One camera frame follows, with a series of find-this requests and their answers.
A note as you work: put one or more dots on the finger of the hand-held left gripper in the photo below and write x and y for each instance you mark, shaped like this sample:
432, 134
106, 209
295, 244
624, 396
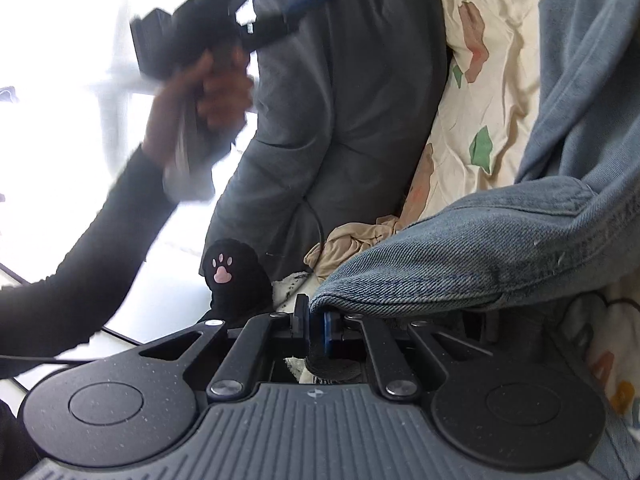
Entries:
300, 7

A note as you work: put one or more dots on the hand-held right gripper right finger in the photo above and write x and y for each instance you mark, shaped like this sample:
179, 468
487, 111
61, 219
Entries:
327, 334

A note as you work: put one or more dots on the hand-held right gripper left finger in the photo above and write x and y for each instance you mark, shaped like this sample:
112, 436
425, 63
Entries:
301, 320

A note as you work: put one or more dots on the blue denim pants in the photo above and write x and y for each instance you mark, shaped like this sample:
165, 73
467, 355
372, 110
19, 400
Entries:
475, 245

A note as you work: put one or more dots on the person's left forearm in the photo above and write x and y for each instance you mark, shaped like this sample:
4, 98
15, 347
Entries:
75, 270

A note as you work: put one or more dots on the person's left hand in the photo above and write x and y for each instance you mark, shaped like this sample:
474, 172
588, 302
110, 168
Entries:
225, 95

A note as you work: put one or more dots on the black paw-print slipper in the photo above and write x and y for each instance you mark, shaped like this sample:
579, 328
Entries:
240, 290

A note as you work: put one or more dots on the beige garment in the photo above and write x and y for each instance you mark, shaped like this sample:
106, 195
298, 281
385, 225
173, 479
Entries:
350, 250

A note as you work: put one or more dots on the dark grey duvet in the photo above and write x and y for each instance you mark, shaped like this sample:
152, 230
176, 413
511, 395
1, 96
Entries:
350, 85

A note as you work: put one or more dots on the cream printed bedsheet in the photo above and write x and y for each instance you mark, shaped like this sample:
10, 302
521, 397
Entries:
500, 85

